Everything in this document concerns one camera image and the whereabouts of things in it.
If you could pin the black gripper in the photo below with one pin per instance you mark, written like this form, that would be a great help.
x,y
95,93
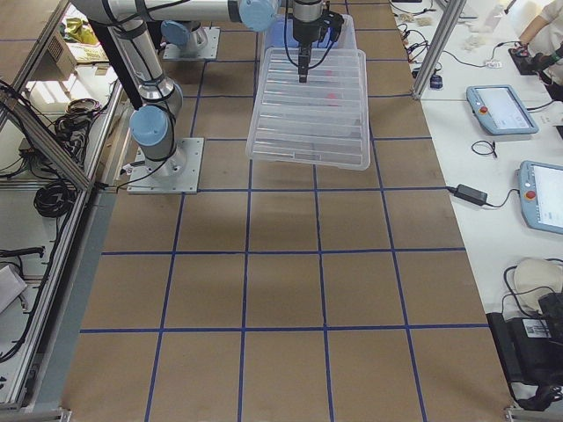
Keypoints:
x,y
303,31

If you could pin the clear plastic storage box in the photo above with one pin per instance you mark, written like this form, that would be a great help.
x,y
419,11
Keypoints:
x,y
346,39

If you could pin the clear plastic box lid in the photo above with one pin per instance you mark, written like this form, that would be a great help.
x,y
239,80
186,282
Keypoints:
x,y
297,123

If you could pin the blue plastic tray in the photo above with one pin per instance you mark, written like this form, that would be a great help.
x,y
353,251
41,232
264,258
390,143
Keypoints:
x,y
278,33

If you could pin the far teach pendant tablet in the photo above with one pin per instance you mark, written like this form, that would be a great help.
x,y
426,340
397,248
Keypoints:
x,y
499,111

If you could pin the teach pendant tablet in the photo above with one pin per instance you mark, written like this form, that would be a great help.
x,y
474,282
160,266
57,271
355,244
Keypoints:
x,y
540,187
499,111

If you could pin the black power adapter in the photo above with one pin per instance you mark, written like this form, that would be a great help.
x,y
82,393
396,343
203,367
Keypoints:
x,y
471,195

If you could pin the near teach pendant tablet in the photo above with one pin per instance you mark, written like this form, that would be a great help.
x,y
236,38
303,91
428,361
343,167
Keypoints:
x,y
540,187

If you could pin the black device on table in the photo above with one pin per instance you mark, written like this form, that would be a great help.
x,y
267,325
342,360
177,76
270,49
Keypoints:
x,y
530,351

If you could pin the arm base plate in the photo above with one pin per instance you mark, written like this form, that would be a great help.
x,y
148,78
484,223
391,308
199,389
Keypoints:
x,y
179,174
208,53

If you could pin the aluminium frame post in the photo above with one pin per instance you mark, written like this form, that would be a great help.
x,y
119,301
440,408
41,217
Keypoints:
x,y
440,38

